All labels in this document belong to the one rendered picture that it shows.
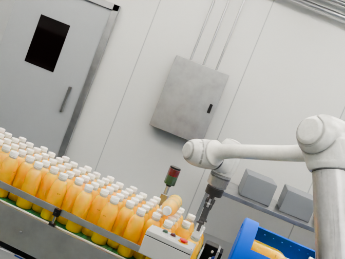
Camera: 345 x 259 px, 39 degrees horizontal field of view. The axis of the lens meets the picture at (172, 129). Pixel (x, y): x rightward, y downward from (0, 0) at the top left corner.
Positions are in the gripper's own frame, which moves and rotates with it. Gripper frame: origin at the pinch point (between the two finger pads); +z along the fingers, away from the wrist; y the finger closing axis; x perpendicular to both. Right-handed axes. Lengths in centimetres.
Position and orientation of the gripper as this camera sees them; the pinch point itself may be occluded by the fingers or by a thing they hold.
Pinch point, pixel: (198, 229)
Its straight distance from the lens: 211.5
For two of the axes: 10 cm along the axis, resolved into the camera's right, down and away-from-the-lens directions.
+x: -9.1, -3.8, 1.6
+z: -3.7, 9.3, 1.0
